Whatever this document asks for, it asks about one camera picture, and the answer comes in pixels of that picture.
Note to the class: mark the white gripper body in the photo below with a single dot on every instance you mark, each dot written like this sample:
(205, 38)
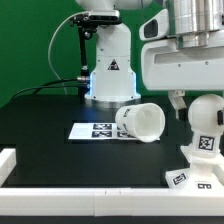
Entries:
(164, 67)

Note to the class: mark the white lamp bulb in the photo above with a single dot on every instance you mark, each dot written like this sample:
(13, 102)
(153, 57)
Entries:
(203, 119)

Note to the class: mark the white lamp shade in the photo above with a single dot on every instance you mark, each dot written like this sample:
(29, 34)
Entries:
(146, 122)

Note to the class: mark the white lamp base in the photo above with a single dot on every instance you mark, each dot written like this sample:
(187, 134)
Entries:
(200, 175)

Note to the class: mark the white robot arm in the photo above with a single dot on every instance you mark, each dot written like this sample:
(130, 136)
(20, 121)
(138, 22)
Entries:
(190, 23)

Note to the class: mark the white marker sheet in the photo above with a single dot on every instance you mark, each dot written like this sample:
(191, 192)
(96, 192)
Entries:
(98, 131)

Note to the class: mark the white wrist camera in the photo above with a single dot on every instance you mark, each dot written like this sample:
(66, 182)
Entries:
(156, 28)

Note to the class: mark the white frame right bar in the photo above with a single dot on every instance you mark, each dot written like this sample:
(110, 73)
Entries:
(220, 173)

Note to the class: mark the white frame bar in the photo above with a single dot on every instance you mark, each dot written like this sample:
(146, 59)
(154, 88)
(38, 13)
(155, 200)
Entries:
(7, 163)
(220, 173)
(109, 202)

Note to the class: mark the black camera on stand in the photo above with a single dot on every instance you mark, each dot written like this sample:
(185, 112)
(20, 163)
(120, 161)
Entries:
(87, 24)

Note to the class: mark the white frame front bar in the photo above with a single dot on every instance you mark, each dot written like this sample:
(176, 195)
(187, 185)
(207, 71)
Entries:
(109, 202)

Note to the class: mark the white frame left bar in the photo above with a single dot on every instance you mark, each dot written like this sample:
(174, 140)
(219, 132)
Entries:
(7, 163)

